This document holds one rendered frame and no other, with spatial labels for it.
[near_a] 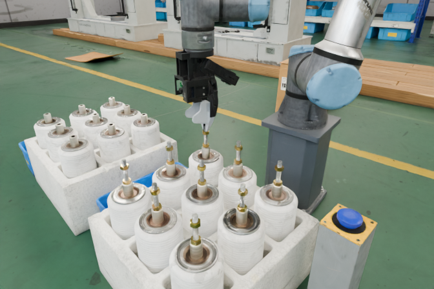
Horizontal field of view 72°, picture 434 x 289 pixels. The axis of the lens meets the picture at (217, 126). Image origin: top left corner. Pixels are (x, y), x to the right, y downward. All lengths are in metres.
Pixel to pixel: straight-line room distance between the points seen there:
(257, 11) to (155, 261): 0.55
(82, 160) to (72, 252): 0.26
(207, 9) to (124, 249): 0.53
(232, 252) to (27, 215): 0.76
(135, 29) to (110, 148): 2.96
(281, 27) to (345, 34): 1.88
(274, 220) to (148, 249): 0.27
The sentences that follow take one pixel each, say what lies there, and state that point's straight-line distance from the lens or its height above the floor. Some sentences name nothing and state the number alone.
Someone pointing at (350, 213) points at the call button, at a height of 0.33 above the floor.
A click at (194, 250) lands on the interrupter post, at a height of 0.27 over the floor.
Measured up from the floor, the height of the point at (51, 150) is 0.21.
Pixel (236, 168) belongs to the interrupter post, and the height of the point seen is 0.27.
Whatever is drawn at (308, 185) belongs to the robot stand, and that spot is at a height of 0.12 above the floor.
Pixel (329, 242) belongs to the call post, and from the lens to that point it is 0.57.
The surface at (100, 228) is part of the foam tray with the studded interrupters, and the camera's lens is 0.76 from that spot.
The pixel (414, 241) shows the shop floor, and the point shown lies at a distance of 1.10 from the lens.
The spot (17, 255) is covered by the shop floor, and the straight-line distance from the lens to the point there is 1.06.
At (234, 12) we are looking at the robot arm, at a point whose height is 0.63.
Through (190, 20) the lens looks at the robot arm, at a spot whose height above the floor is 0.61.
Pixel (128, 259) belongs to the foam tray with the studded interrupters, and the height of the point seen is 0.18.
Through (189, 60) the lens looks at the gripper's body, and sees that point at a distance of 0.69.
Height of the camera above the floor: 0.67
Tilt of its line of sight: 25 degrees down
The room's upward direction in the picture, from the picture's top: straight up
